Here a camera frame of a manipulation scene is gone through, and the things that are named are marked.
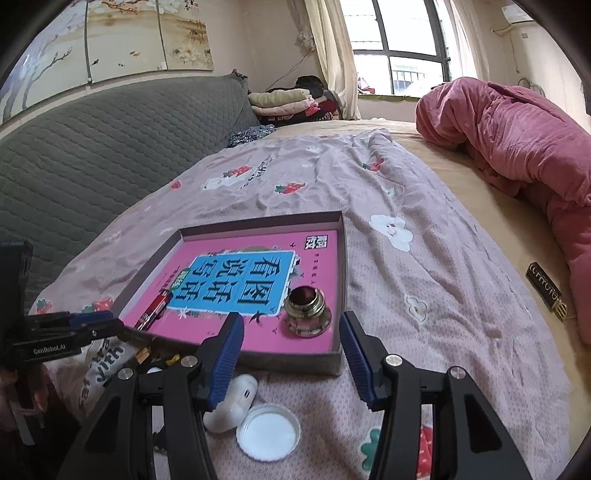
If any cream curtain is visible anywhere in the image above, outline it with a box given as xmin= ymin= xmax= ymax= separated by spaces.
xmin=450 ymin=0 xmax=490 ymax=84
xmin=302 ymin=0 xmax=361 ymax=121

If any grey quilted headboard cover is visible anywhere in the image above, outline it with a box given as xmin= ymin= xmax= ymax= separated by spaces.
xmin=0 ymin=74 xmax=262 ymax=315

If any beige bed sheet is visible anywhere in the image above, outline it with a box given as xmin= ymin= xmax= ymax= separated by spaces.
xmin=265 ymin=117 xmax=587 ymax=347

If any white air conditioner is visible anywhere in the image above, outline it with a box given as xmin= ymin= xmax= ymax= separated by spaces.
xmin=501 ymin=4 xmax=534 ymax=24

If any floral wall painting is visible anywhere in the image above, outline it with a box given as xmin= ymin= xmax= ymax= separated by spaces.
xmin=0 ymin=0 xmax=215 ymax=125

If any pink book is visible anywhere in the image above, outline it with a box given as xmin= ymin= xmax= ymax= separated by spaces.
xmin=121 ymin=231 xmax=342 ymax=356

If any white earbud case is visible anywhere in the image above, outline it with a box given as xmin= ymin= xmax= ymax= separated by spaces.
xmin=203 ymin=374 xmax=259 ymax=433

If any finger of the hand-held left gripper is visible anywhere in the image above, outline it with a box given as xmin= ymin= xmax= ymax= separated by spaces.
xmin=28 ymin=310 xmax=116 ymax=330
xmin=69 ymin=318 xmax=125 ymax=349

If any pink duvet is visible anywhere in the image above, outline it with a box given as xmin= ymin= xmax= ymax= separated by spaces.
xmin=414 ymin=76 xmax=591 ymax=347

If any pink strawberry printed blanket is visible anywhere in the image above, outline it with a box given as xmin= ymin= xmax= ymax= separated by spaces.
xmin=28 ymin=128 xmax=573 ymax=480

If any dark framed window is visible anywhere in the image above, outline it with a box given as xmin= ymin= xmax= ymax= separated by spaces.
xmin=339 ymin=0 xmax=455 ymax=97

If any shallow grey cardboard box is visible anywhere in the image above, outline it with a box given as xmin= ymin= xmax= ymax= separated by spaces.
xmin=112 ymin=210 xmax=349 ymax=377

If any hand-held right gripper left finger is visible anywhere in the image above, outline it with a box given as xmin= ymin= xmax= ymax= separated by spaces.
xmin=55 ymin=311 xmax=245 ymax=480

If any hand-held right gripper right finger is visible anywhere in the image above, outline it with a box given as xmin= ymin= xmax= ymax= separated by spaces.
xmin=338 ymin=311 xmax=532 ymax=480

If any stack of folded clothes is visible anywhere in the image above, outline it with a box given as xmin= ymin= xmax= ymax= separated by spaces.
xmin=248 ymin=76 xmax=345 ymax=125

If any white round lid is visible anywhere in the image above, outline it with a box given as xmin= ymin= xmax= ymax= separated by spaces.
xmin=235 ymin=404 xmax=302 ymax=461

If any dark patterned cloth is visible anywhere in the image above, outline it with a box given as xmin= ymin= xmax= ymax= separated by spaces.
xmin=226 ymin=124 xmax=278 ymax=149

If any person's left hand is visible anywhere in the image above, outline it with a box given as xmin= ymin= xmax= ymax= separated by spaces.
xmin=0 ymin=367 xmax=49 ymax=432

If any black mattress tag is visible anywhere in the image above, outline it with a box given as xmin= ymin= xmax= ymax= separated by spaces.
xmin=525 ymin=261 xmax=570 ymax=321

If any red lipstick tube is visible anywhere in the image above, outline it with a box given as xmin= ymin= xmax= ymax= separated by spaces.
xmin=134 ymin=290 xmax=172 ymax=330

